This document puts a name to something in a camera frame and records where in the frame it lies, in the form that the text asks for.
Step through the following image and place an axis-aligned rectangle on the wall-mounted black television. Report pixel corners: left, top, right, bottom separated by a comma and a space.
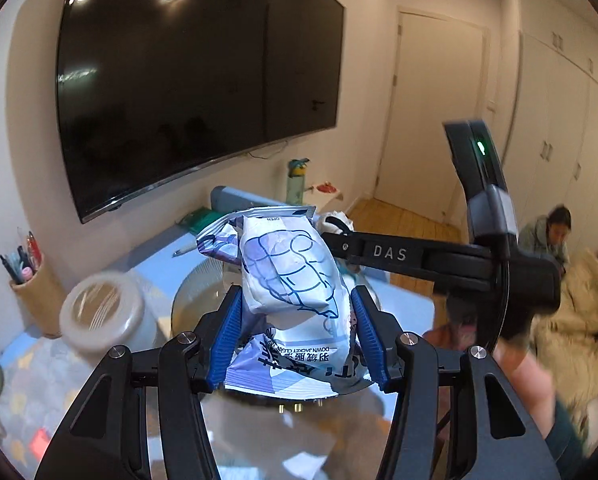
55, 0, 346, 225

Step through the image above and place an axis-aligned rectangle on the beige pen holder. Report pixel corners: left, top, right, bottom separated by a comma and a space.
9, 254, 68, 339

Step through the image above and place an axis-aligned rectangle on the white wardrobe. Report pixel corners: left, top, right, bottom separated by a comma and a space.
496, 0, 598, 261

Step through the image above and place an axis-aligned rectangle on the white blue printed packet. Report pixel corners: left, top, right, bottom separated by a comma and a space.
195, 206, 376, 397

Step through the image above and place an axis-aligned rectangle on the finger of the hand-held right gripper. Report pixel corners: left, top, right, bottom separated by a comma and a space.
321, 229, 431, 282

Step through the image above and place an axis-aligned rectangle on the small white side table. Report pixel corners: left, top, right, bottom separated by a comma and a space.
306, 187, 348, 217

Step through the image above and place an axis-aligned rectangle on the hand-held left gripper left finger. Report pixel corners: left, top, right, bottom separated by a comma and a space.
34, 287, 244, 480

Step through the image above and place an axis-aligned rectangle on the green water bottle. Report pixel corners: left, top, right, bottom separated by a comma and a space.
285, 158, 313, 202

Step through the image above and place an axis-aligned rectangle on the person's right hand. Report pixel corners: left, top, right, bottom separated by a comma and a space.
493, 344, 556, 437

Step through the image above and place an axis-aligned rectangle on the patterned quilted mat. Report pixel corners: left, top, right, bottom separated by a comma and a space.
0, 332, 110, 466

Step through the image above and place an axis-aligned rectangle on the white door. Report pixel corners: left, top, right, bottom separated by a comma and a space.
373, 6, 493, 217

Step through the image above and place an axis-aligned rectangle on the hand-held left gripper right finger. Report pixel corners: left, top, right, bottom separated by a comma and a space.
350, 284, 562, 480

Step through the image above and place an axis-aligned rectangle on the white jar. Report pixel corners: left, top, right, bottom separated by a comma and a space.
59, 270, 168, 357

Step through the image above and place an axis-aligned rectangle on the green flat packet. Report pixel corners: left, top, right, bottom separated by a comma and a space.
178, 209, 222, 234

